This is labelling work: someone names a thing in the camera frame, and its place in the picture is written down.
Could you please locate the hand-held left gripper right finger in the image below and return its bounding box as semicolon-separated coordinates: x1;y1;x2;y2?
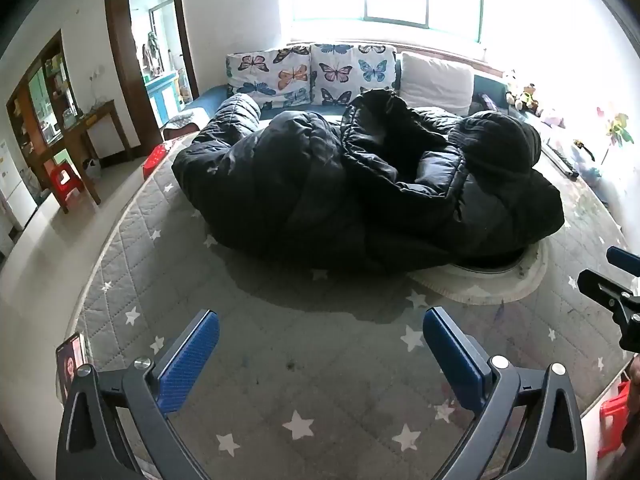
422;306;587;480

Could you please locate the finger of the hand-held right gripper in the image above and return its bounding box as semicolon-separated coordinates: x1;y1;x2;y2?
577;269;640;317
606;246;640;277

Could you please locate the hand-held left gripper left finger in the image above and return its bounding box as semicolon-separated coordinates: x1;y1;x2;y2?
56;309;221;480

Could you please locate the black puffer jacket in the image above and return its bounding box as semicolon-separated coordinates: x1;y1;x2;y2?
171;88;566;276

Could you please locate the red plastic stool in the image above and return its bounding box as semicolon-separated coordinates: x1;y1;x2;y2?
49;160;86;208
597;382;633;461

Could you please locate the grey star quilted mat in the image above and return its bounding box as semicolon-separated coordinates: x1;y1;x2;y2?
75;130;631;480

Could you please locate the smartphone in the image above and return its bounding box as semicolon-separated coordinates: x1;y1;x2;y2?
55;332;88;403

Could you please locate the colourful pinwheel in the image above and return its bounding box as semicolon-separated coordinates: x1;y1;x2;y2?
597;105;635;166

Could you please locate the red glossy object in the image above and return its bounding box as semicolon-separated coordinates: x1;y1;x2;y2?
143;142;172;181

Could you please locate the white plush toy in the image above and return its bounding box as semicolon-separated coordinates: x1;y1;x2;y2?
504;70;522;106

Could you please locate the grey patterned cloth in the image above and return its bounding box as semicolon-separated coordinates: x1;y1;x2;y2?
162;110;211;133

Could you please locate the white refrigerator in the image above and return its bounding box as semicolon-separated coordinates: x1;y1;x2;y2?
0;140;38;256

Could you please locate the wooden side table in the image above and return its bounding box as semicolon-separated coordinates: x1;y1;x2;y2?
62;100;132;206

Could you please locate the blue sofa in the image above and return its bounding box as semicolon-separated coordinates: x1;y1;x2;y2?
177;67;596;181

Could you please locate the white cushion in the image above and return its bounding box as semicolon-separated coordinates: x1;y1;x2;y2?
400;51;475;117

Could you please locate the blue cabinet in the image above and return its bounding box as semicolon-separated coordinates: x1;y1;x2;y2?
145;71;181;126

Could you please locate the wooden shelf cabinet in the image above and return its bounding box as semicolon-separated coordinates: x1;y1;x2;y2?
6;30;83;206

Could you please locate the butterfly print cushion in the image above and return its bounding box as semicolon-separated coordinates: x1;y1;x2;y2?
310;42;398;107
226;46;312;110

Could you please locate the dark wooden door frame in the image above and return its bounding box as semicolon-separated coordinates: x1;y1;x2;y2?
104;0;201;133

